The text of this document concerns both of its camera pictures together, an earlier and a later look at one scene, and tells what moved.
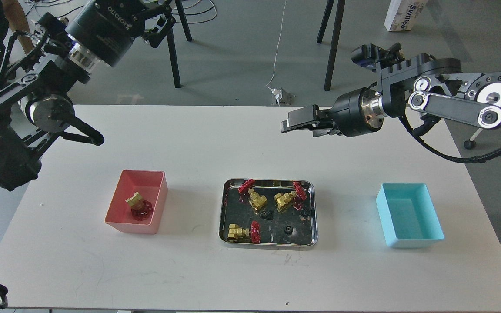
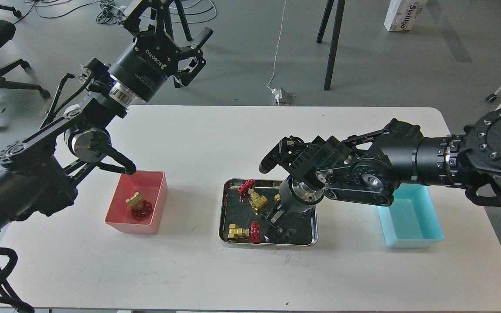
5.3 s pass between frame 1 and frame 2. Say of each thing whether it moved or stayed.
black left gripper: moved
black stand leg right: stayed
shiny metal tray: stayed
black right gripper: moved
